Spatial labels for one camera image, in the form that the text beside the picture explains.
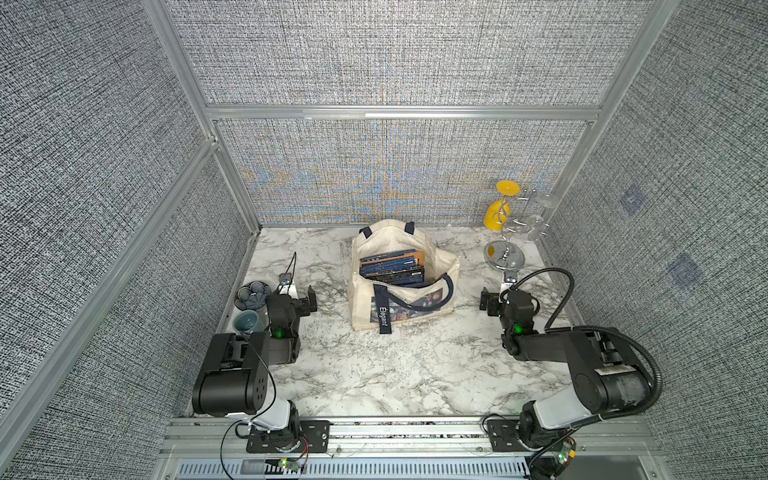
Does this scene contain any dark flower shaped dish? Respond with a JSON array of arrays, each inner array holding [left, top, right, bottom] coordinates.
[[234, 281, 272, 311]]

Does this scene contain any teal ceramic cup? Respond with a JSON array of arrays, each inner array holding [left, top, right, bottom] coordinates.
[[232, 310, 269, 336]]

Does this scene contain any aluminium front rail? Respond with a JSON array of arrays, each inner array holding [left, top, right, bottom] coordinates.
[[151, 415, 673, 479]]

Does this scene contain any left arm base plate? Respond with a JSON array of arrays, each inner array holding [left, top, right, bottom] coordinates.
[[246, 420, 332, 455]]

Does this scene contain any cream canvas tote bag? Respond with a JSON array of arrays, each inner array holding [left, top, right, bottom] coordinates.
[[348, 219, 460, 334]]

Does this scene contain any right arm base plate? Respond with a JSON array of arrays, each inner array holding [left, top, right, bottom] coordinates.
[[484, 417, 534, 453]]

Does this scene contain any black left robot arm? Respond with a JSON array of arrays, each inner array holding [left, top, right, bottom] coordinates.
[[192, 282, 317, 453]]

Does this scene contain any yellow wine glass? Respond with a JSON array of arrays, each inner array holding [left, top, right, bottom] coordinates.
[[483, 180, 521, 232]]

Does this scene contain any clear wine glass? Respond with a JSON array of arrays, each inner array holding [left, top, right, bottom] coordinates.
[[522, 192, 559, 242]]

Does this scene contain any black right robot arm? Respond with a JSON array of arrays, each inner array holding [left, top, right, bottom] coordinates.
[[479, 289, 663, 451]]

